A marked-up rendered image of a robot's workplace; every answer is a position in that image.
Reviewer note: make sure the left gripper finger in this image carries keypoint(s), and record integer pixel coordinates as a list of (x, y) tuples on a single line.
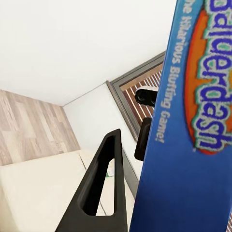
[(81, 214)]

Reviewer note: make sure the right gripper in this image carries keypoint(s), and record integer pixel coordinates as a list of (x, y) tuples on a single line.
[(139, 153)]

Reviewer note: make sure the board game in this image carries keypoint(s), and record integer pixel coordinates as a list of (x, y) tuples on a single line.
[(110, 171), (186, 179)]

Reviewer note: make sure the fixed window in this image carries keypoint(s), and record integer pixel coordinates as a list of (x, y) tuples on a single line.
[(124, 88)]

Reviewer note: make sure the bed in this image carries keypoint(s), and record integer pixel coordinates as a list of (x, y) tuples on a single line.
[(35, 194)]

